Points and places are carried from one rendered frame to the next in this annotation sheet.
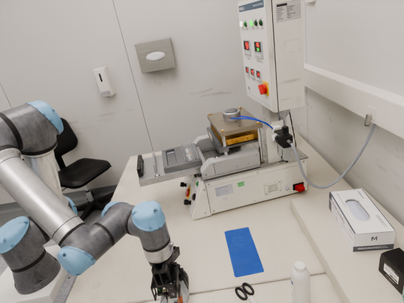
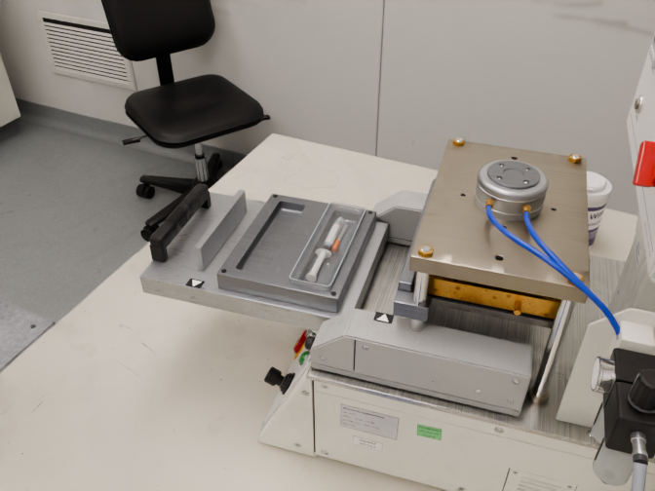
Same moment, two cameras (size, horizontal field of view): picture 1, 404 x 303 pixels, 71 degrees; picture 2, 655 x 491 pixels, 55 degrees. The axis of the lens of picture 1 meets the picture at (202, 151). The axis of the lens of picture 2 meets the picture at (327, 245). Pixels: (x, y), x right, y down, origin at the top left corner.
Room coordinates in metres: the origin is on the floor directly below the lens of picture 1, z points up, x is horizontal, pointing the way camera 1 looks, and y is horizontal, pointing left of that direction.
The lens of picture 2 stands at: (0.55, -0.20, 1.52)
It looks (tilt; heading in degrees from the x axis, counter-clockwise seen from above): 38 degrees down; 23
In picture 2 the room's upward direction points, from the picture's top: straight up
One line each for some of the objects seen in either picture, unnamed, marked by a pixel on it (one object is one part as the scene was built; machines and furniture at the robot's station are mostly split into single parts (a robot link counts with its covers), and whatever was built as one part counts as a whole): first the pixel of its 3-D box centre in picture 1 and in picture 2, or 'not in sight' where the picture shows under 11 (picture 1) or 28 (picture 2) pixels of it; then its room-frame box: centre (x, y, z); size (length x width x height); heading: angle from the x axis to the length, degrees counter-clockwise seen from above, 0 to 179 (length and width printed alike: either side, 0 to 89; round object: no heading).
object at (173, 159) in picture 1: (180, 157); (301, 246); (1.18, 0.10, 0.98); 0.20 x 0.17 x 0.03; 6
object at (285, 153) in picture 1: (281, 142); (619, 409); (0.99, -0.31, 1.05); 0.15 x 0.05 x 0.15; 6
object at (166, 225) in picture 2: (140, 165); (181, 220); (1.16, 0.28, 0.99); 0.15 x 0.02 x 0.04; 6
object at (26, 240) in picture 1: (20, 240); not in sight; (0.82, 0.68, 0.94); 0.13 x 0.12 x 0.14; 143
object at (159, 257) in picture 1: (159, 247); not in sight; (0.59, 0.16, 1.00); 0.08 x 0.08 x 0.05
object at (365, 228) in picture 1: (358, 217); not in sight; (0.75, -0.48, 0.83); 0.23 x 0.12 x 0.07; 171
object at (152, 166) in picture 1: (171, 162); (270, 247); (1.17, 0.15, 0.97); 0.30 x 0.22 x 0.08; 96
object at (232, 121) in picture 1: (240, 123); (529, 234); (1.18, -0.19, 1.08); 0.31 x 0.24 x 0.13; 6
